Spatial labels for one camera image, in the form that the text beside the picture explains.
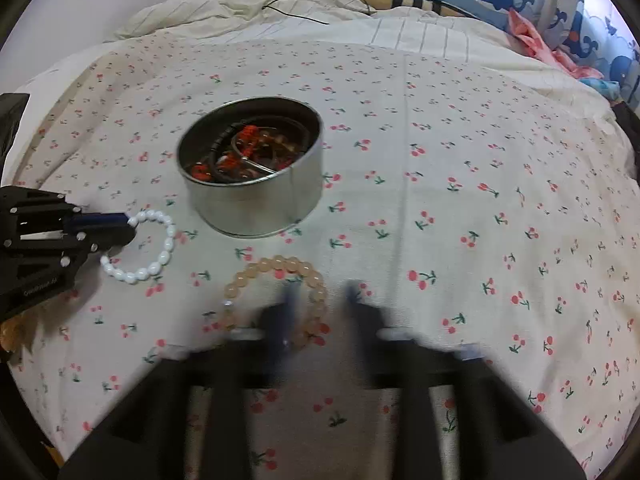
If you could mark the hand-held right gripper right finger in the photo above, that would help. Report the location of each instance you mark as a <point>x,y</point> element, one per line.
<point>370,325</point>

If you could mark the round metal tin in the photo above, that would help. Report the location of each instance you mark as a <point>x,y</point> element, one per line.
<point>250,205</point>

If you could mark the cream crumpled quilt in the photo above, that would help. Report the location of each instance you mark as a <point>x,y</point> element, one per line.
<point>225,0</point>

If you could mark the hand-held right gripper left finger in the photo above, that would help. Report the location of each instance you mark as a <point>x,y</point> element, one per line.
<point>280,325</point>

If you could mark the striped cushion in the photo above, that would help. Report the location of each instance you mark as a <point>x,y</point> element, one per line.
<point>415,1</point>

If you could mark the black bangle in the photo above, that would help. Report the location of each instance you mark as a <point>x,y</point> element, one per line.
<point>216,147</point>

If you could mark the person's left hand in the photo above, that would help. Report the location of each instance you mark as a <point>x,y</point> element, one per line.
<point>17,332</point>

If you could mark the silver bangle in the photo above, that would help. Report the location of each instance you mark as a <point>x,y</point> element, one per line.
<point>250,162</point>

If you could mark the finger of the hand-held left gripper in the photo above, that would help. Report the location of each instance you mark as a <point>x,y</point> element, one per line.
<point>105,220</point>
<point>112,237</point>

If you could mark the pink cloth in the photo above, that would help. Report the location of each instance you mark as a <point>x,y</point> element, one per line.
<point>530,35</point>

